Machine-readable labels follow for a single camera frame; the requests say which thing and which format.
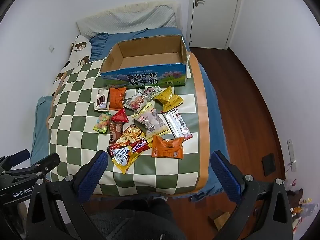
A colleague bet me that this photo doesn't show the orange chip packet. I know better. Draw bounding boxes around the orange chip packet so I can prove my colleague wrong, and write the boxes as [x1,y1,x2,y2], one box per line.
[109,87,127,110]

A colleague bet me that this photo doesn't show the colourful floor clutter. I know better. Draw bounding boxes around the colourful floor clutter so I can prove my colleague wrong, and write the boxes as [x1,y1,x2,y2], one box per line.
[285,179,313,234]

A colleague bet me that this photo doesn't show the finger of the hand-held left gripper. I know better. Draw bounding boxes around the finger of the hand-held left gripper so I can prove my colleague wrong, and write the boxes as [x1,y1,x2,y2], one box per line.
[0,149,31,173]
[2,153,61,180]

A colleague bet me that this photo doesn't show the long white red packet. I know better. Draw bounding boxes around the long white red packet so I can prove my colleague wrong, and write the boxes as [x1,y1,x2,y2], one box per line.
[162,106,193,140]

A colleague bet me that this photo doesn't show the white wafer stick packet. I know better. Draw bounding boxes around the white wafer stick packet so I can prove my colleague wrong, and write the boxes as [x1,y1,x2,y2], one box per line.
[94,87,110,110]

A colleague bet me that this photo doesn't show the black square floor pad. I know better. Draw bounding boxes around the black square floor pad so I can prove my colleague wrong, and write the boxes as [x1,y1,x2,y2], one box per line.
[261,153,277,177]

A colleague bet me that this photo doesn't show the white door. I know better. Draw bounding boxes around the white door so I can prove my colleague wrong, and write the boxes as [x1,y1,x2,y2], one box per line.
[189,0,244,50]

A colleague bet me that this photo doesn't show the small white face-print packet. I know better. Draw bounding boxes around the small white face-print packet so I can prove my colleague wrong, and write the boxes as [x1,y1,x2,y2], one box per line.
[144,85,162,98]

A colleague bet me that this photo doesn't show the small wooden block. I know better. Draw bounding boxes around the small wooden block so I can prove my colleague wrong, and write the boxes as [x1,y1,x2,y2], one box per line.
[209,210,230,232]

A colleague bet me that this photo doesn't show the bear print pillow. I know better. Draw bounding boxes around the bear print pillow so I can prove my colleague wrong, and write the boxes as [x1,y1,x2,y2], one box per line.
[52,35,92,97]

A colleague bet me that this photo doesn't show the orange pastry packet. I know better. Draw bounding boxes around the orange pastry packet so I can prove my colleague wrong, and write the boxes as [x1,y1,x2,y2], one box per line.
[151,134,185,160]

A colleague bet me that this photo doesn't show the white oat cookie packet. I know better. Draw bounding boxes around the white oat cookie packet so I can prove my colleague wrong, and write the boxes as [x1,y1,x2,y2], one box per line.
[124,91,147,112]

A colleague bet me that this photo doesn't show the clear yellow-edged snack packet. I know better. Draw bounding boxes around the clear yellow-edged snack packet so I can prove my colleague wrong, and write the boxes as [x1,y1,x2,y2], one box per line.
[132,102,170,139]

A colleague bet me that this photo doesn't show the colourful candy ball bag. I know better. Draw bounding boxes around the colourful candy ball bag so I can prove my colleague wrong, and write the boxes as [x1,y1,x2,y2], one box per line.
[93,112,113,133]

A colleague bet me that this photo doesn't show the white quilted pillow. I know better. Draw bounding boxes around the white quilted pillow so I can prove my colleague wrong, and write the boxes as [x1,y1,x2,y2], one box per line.
[76,0,182,38]

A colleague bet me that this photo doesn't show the brown snack packet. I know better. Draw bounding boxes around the brown snack packet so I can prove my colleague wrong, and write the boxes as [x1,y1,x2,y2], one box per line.
[109,122,124,145]

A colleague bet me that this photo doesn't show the yellow red noodle packet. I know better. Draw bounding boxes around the yellow red noodle packet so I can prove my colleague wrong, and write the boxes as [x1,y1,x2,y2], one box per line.
[107,124,153,175]

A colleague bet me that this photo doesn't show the white power strip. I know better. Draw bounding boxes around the white power strip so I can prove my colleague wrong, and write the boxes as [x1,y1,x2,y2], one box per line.
[287,139,297,172]

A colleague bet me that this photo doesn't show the yellow snack packet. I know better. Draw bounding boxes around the yellow snack packet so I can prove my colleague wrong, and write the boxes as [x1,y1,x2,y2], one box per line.
[154,85,184,113]

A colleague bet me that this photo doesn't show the blue printed cardboard box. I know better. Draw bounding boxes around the blue printed cardboard box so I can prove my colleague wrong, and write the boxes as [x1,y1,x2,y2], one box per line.
[99,34,191,88]

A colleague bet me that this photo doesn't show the green white checkered blanket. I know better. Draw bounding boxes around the green white checkered blanket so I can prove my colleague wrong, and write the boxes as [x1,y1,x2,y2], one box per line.
[46,52,209,197]

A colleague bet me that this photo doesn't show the red triangular snack packet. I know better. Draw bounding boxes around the red triangular snack packet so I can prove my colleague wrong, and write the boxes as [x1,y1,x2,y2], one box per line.
[111,107,129,124]

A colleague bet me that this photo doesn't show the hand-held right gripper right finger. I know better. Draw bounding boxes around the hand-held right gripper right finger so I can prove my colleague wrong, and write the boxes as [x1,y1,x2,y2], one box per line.
[210,150,293,240]

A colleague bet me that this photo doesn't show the person's dark trouser legs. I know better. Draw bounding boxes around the person's dark trouser legs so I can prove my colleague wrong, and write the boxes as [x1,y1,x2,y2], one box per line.
[90,197,187,240]

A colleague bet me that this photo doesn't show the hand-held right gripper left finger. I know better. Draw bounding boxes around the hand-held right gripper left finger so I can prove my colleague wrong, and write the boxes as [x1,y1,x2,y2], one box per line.
[26,150,109,240]

